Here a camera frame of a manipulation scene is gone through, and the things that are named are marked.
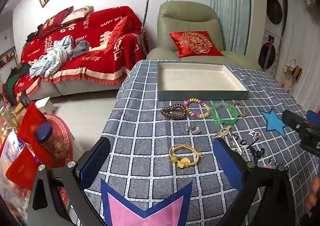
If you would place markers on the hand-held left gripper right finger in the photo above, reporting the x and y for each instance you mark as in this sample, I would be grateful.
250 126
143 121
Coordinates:
227 161

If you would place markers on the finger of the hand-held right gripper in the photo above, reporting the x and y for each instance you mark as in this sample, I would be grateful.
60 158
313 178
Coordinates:
295 119
314 118

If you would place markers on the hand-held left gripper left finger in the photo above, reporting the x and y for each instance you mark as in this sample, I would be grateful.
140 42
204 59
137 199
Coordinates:
96 158

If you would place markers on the black hair claw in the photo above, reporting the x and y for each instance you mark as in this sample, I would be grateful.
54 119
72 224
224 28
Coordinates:
257 152

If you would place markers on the green translucent bangle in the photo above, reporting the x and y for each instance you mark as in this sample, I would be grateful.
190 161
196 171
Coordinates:
217 119

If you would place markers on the grey tray with cream lining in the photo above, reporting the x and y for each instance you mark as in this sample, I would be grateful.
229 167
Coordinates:
200 75

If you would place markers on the person's right hand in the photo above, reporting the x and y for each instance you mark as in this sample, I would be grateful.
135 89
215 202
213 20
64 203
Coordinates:
312 191

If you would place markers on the blue star patch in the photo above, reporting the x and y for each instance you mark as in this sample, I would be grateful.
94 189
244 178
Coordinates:
273 122

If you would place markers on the pink heart charm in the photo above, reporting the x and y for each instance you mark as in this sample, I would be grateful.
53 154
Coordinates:
255 133

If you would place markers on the jar with blue lid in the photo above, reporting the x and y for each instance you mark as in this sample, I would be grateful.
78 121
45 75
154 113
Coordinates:
53 148

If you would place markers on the wooden clothes hanger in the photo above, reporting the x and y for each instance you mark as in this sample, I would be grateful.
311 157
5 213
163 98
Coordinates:
296 72

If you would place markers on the grey checked tablecloth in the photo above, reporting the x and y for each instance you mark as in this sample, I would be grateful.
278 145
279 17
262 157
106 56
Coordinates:
140 135

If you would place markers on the white washing machine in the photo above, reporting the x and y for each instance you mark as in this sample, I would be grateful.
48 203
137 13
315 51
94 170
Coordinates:
267 53

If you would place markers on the small white stool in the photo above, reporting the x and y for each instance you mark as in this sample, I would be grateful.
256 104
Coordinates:
46 105

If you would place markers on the grey sofa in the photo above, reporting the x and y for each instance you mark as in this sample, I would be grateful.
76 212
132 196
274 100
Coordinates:
75 88

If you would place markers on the pink star patch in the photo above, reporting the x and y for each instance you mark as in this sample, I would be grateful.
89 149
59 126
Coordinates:
150 211

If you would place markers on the red packet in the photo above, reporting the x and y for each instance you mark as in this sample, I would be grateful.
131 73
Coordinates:
21 171
30 120

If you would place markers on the light blue clothes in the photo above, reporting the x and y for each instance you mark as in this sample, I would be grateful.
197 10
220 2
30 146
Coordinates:
52 58

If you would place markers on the grey cloth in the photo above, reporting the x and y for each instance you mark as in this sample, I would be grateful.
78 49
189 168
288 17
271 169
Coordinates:
80 49

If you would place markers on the dark green garment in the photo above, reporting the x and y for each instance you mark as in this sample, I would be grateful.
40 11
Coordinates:
15 83

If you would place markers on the white dryer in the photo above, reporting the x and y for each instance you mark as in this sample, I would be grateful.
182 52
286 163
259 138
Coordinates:
273 8

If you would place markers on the red printed blanket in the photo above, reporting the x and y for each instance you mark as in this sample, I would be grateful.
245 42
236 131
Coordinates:
100 40

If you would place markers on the red embroidered cushion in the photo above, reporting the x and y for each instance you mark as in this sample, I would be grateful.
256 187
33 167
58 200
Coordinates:
197 43

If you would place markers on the red satin cushion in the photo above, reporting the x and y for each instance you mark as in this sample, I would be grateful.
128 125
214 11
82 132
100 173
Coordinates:
117 33

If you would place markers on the pale green curtain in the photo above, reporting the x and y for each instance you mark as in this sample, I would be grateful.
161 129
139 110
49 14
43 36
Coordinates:
230 3

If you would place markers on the red cushion with characters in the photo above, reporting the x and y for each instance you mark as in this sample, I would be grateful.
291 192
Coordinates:
55 22

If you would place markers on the portrait print pillow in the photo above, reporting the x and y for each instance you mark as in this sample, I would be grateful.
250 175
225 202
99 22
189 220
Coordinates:
77 13

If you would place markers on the green leather armchair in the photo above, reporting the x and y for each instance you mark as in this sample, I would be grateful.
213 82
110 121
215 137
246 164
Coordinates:
187 18

